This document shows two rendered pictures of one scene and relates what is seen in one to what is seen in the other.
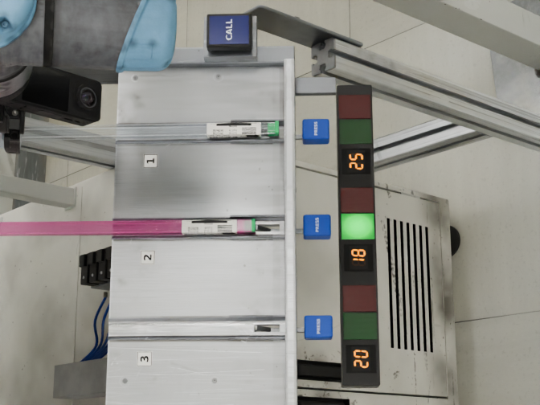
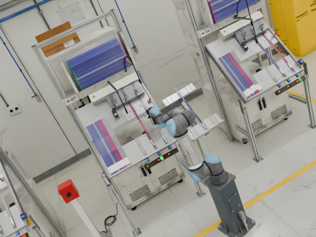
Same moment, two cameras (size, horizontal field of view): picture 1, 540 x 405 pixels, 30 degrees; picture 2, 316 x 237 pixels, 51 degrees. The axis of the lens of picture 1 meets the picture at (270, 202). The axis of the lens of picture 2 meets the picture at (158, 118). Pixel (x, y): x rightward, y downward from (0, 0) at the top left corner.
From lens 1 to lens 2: 1.90 m
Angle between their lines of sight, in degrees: 14
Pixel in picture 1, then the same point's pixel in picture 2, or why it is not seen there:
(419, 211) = (179, 172)
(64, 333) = (135, 134)
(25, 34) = (154, 115)
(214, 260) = (149, 145)
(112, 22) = (160, 122)
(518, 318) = (173, 195)
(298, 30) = not seen: hidden behind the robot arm
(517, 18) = not seen: hidden behind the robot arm
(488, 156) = not seen: hidden behind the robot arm
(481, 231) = (183, 184)
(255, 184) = (160, 144)
